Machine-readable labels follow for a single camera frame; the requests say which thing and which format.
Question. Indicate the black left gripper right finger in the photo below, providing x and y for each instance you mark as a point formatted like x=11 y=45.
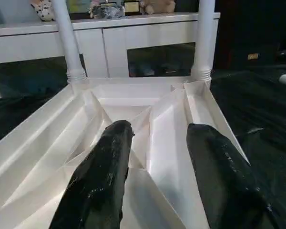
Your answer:
x=224 y=181

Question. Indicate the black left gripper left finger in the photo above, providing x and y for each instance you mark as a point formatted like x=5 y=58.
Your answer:
x=102 y=179

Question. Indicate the white plastic table top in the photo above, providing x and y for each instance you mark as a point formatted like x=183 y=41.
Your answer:
x=50 y=143

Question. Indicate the black mat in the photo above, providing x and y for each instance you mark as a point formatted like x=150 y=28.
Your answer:
x=264 y=114

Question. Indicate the black speaker with yellow label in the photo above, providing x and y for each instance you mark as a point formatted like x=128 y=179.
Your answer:
x=252 y=56

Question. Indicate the white cabinet with glass doors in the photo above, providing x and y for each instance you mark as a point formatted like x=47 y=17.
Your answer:
x=133 y=33

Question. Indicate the black bag of items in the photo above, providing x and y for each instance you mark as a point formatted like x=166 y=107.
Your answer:
x=109 y=11

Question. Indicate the green picture card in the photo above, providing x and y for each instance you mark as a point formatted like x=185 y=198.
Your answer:
x=78 y=6

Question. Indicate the white spotted plush toy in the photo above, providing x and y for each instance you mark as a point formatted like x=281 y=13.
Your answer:
x=44 y=10

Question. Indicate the beige teddy bear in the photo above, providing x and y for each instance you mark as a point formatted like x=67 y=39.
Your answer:
x=156 y=6

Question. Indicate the black picture frame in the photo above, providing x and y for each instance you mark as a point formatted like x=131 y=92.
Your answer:
x=131 y=6

